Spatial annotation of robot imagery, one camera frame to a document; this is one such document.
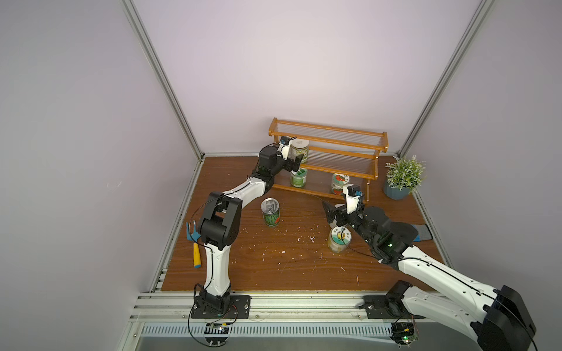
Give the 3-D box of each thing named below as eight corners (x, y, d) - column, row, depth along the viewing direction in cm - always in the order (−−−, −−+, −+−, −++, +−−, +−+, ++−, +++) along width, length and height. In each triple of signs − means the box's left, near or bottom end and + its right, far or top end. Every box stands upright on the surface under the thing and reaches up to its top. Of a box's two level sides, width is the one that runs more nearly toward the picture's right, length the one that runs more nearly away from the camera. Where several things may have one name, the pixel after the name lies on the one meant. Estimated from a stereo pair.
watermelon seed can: (263, 227, 95) (259, 213, 85) (264, 212, 99) (261, 197, 90) (279, 227, 95) (278, 213, 85) (280, 212, 99) (278, 197, 90)
